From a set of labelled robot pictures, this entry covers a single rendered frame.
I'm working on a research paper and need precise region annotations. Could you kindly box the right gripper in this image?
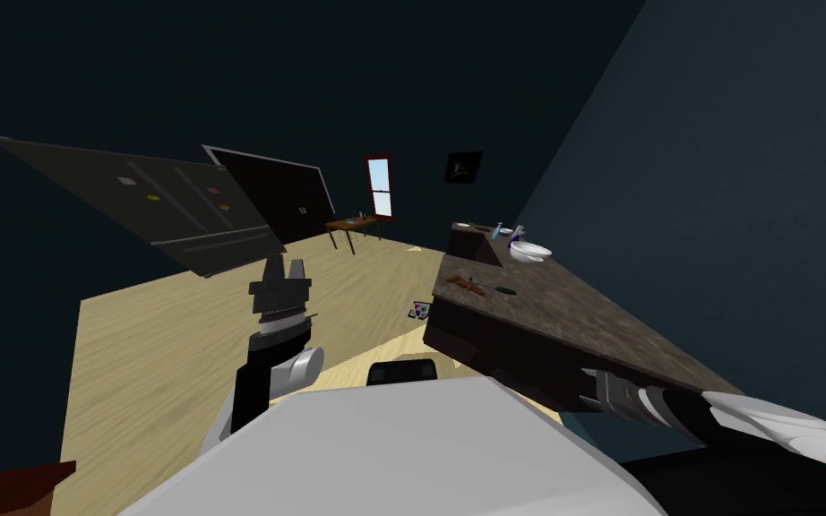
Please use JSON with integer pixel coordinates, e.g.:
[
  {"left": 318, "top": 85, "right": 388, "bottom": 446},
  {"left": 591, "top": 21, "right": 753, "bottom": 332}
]
[{"left": 576, "top": 369, "right": 601, "bottom": 414}]

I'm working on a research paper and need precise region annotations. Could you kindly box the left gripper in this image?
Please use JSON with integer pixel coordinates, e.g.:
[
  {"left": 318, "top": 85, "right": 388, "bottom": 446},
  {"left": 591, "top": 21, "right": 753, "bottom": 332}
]
[{"left": 247, "top": 254, "right": 313, "bottom": 317}]

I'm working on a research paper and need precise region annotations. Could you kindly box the brown wooden table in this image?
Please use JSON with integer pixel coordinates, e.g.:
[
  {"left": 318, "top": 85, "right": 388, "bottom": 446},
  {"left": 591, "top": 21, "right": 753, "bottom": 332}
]
[{"left": 323, "top": 214, "right": 384, "bottom": 256}]

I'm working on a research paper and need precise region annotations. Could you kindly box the dark brown counter cabinet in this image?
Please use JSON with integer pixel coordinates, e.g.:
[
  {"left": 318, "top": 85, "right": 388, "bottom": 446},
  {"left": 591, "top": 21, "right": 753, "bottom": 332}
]
[{"left": 423, "top": 286, "right": 604, "bottom": 416}]

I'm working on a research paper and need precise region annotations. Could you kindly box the red framed window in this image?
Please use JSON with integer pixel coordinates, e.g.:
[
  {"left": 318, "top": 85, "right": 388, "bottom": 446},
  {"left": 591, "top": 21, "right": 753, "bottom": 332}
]
[{"left": 364, "top": 154, "right": 396, "bottom": 222}]

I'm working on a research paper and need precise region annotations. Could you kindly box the dark refrigerator with magnets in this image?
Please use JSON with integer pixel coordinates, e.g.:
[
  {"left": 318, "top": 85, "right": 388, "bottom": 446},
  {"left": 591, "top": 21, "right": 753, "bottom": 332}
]
[{"left": 0, "top": 133, "right": 288, "bottom": 280}]

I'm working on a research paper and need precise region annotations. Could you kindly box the large white bowl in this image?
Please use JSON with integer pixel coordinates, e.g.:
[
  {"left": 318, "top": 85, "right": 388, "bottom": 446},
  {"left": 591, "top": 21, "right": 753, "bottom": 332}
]
[{"left": 509, "top": 240, "right": 554, "bottom": 264}]

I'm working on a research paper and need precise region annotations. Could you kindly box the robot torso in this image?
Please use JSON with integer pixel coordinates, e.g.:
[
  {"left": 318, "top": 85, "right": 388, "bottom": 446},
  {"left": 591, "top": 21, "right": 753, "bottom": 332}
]
[{"left": 117, "top": 357, "right": 667, "bottom": 516}]

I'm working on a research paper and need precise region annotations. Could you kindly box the dark wall picture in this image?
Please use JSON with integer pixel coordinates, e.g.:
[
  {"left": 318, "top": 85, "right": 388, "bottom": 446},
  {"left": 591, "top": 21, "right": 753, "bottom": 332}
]
[{"left": 443, "top": 150, "right": 486, "bottom": 185}]

